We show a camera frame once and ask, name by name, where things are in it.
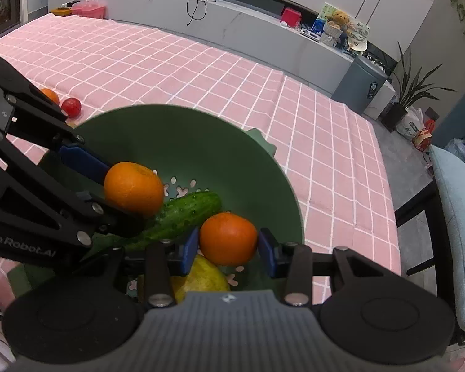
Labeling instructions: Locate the green cucumber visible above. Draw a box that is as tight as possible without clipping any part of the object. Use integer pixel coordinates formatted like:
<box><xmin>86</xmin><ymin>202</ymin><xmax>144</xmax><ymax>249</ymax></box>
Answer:
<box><xmin>112</xmin><ymin>192</ymin><xmax>222</xmax><ymax>252</ymax></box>

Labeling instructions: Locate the grey marble tv console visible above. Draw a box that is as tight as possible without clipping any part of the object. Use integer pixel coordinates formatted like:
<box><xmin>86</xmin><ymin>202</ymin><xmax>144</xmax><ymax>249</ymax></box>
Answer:
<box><xmin>46</xmin><ymin>0</ymin><xmax>396</xmax><ymax>121</ymax></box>

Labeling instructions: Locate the potted snake plant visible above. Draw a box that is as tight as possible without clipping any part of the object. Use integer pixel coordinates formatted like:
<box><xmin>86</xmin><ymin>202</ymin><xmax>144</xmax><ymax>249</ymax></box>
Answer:
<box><xmin>380</xmin><ymin>42</ymin><xmax>452</xmax><ymax>132</ymax></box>

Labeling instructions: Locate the orange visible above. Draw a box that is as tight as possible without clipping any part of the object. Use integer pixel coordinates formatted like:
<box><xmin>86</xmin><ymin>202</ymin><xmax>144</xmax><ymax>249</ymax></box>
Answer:
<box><xmin>199</xmin><ymin>212</ymin><xmax>259</xmax><ymax>266</ymax></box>
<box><xmin>103</xmin><ymin>162</ymin><xmax>165</xmax><ymax>218</ymax></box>
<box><xmin>39</xmin><ymin>88</ymin><xmax>60</xmax><ymax>106</ymax></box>

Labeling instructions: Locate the green colander bowl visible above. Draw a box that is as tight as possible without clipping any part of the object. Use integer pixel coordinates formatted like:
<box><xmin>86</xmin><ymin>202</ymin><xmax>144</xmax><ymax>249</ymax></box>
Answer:
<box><xmin>8</xmin><ymin>103</ymin><xmax>305</xmax><ymax>307</ymax></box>

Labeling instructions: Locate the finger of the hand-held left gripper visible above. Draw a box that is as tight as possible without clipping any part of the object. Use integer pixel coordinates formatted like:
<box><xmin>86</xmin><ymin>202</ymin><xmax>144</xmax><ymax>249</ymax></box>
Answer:
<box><xmin>0</xmin><ymin>126</ymin><xmax>146</xmax><ymax>246</ymax></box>
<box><xmin>0</xmin><ymin>54</ymin><xmax>111</xmax><ymax>184</ymax></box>

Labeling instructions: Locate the red bag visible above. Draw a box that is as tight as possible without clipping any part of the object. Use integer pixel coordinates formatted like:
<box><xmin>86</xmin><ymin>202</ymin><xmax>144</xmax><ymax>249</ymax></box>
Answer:
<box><xmin>412</xmin><ymin>119</ymin><xmax>437</xmax><ymax>153</ymax></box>

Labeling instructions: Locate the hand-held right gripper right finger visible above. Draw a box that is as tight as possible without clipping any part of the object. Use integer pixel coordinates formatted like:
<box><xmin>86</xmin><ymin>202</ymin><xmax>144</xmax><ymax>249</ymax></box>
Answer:
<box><xmin>258</xmin><ymin>228</ymin><xmax>376</xmax><ymax>305</ymax></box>

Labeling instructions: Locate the red tomato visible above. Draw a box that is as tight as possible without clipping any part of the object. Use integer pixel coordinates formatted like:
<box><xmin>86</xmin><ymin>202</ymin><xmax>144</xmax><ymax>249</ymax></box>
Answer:
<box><xmin>61</xmin><ymin>98</ymin><xmax>82</xmax><ymax>119</ymax></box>

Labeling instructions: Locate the red box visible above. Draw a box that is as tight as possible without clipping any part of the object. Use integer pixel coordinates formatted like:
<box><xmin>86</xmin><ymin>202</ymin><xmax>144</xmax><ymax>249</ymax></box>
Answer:
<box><xmin>281</xmin><ymin>7</ymin><xmax>302</xmax><ymax>29</ymax></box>

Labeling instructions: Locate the yellow-green mango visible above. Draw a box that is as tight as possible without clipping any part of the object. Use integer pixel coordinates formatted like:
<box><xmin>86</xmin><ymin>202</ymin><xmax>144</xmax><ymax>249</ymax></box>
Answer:
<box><xmin>170</xmin><ymin>255</ymin><xmax>232</xmax><ymax>305</ymax></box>

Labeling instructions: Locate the light blue chair cushion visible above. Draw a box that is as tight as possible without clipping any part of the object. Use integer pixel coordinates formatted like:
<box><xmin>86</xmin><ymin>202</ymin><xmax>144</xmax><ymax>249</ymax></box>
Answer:
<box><xmin>429</xmin><ymin>145</ymin><xmax>465</xmax><ymax>334</ymax></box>

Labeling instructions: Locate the landscape picture board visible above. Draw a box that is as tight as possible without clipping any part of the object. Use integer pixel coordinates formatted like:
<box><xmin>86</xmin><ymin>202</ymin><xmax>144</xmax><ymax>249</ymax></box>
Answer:
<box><xmin>318</xmin><ymin>3</ymin><xmax>370</xmax><ymax>45</ymax></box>

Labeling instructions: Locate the grey trash bin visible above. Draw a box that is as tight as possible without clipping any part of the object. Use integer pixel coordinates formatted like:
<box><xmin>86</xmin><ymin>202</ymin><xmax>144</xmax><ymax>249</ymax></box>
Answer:
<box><xmin>331</xmin><ymin>55</ymin><xmax>388</xmax><ymax>115</ymax></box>

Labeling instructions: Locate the dark wooden chair frame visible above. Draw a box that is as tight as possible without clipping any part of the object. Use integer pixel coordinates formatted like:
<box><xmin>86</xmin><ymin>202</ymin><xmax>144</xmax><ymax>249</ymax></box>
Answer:
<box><xmin>393</xmin><ymin>180</ymin><xmax>463</xmax><ymax>347</ymax></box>

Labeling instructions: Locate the black cable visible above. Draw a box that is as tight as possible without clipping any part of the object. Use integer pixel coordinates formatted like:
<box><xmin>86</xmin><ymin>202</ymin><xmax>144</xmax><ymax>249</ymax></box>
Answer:
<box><xmin>185</xmin><ymin>0</ymin><xmax>209</xmax><ymax>28</ymax></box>

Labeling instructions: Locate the brown teddy bear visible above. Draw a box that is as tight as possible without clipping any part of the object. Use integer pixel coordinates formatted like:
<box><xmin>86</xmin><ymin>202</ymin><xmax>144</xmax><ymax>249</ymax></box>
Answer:
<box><xmin>325</xmin><ymin>11</ymin><xmax>351</xmax><ymax>33</ymax></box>

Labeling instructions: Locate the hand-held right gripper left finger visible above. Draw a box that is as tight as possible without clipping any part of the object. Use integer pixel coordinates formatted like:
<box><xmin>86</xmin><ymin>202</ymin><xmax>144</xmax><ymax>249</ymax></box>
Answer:
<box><xmin>101</xmin><ymin>227</ymin><xmax>200</xmax><ymax>306</ymax></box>

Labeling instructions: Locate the pink plastic container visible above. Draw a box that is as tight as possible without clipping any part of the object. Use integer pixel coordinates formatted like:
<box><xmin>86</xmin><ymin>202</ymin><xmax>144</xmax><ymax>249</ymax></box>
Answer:
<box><xmin>72</xmin><ymin>0</ymin><xmax>107</xmax><ymax>19</ymax></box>

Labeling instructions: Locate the clear water jug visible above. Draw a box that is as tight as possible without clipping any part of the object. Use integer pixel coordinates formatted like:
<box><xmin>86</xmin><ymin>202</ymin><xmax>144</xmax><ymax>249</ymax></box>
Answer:
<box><xmin>445</xmin><ymin>137</ymin><xmax>465</xmax><ymax>164</ymax></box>

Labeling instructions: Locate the pink checkered tablecloth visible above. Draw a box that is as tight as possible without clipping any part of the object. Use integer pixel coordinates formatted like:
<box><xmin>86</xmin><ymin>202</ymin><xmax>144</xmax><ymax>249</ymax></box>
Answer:
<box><xmin>0</xmin><ymin>13</ymin><xmax>403</xmax><ymax>318</ymax></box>

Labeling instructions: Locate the white plastic bag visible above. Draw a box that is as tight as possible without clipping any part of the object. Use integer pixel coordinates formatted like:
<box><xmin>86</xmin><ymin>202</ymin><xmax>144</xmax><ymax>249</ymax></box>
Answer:
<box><xmin>396</xmin><ymin>106</ymin><xmax>425</xmax><ymax>140</ymax></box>

